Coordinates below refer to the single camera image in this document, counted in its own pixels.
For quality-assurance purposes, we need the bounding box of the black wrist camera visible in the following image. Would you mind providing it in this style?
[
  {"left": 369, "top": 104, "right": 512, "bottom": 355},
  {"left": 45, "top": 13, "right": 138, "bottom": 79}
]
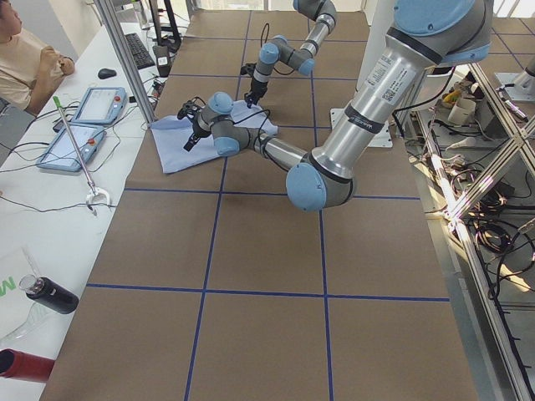
[
  {"left": 176, "top": 96, "right": 206, "bottom": 121},
  {"left": 240, "top": 63, "right": 256, "bottom": 77}
]

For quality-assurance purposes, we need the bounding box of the light blue striped shirt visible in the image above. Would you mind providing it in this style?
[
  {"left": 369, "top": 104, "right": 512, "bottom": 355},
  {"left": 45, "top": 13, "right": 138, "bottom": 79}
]
[{"left": 150, "top": 100, "right": 278, "bottom": 174}]

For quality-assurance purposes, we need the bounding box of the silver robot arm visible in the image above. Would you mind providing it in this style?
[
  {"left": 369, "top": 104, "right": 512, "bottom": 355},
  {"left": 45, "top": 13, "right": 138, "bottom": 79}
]
[
  {"left": 177, "top": 1, "right": 493, "bottom": 211},
  {"left": 240, "top": 0, "right": 337, "bottom": 108}
]

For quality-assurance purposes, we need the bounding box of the seated person beige shirt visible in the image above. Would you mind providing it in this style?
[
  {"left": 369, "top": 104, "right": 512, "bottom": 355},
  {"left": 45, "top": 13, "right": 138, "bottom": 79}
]
[{"left": 1, "top": 1, "right": 75, "bottom": 116}]

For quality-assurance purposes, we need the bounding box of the black computer mouse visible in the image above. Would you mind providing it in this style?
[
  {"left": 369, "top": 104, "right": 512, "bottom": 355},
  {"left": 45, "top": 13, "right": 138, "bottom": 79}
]
[{"left": 97, "top": 68, "right": 117, "bottom": 79}]

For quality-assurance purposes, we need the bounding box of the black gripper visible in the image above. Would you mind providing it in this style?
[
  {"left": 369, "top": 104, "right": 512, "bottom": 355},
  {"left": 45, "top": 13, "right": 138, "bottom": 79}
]
[
  {"left": 244, "top": 79, "right": 268, "bottom": 109},
  {"left": 183, "top": 119, "right": 211, "bottom": 151}
]

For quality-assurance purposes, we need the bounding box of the black power adapter box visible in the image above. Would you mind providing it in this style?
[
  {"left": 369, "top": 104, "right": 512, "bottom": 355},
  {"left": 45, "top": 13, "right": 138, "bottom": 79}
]
[{"left": 152, "top": 45, "right": 171, "bottom": 78}]

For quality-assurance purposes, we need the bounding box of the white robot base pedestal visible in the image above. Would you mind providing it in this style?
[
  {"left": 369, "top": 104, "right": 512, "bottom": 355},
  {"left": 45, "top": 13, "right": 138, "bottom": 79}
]
[{"left": 329, "top": 0, "right": 402, "bottom": 149}]

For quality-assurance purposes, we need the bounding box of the blue teach pendant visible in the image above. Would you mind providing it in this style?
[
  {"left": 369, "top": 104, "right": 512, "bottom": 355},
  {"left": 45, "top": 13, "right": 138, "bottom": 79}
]
[
  {"left": 36, "top": 124, "right": 106, "bottom": 173},
  {"left": 71, "top": 87, "right": 128, "bottom": 126}
]

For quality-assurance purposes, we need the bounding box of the upper blue teach pendant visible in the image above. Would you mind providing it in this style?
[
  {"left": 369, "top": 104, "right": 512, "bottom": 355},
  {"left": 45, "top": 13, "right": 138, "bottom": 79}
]
[{"left": 71, "top": 87, "right": 128, "bottom": 126}]

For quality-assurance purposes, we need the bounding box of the silver reacher grabber stick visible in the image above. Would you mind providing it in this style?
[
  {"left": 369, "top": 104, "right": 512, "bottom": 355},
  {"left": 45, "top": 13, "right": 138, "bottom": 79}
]
[{"left": 52, "top": 95, "right": 111, "bottom": 216}]

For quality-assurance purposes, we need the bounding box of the lower blue teach pendant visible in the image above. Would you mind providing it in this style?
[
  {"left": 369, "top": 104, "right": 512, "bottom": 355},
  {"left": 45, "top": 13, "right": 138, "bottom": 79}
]
[{"left": 36, "top": 124, "right": 106, "bottom": 173}]

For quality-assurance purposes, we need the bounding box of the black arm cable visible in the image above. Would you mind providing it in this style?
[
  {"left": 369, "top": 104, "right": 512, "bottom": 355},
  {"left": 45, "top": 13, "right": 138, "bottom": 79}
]
[
  {"left": 196, "top": 95, "right": 273, "bottom": 145},
  {"left": 260, "top": 23, "right": 302, "bottom": 76}
]

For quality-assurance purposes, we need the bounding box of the black water bottle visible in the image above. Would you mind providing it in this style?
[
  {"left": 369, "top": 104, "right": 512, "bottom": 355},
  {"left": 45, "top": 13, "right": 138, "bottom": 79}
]
[{"left": 19, "top": 274, "right": 79, "bottom": 314}]

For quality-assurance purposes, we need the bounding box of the red cylinder bottle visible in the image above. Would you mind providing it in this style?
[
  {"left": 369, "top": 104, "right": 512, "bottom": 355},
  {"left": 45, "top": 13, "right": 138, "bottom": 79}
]
[{"left": 1, "top": 348, "right": 55, "bottom": 383}]

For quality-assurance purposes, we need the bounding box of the grey aluminium frame post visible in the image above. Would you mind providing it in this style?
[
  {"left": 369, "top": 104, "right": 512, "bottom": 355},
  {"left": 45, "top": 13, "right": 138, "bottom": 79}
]
[{"left": 94, "top": 0, "right": 155, "bottom": 126}]

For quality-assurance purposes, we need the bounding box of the black keyboard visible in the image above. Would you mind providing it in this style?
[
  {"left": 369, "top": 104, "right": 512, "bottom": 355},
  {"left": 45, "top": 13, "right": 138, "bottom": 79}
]
[{"left": 125, "top": 33, "right": 155, "bottom": 69}]

